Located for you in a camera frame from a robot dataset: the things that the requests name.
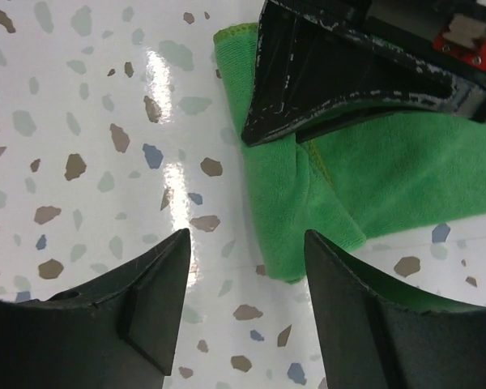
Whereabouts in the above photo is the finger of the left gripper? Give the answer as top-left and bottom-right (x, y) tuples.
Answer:
(297, 107), (398, 143)

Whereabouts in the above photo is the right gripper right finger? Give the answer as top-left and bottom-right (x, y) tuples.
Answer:
(304, 230), (486, 388)

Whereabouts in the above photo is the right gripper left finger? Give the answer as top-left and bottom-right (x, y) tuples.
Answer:
(0, 229), (191, 388)

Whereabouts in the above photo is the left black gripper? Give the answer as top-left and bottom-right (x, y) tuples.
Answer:
(241, 1), (486, 147)

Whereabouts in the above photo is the green towel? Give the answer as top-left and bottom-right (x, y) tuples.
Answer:
(212, 23), (486, 284)

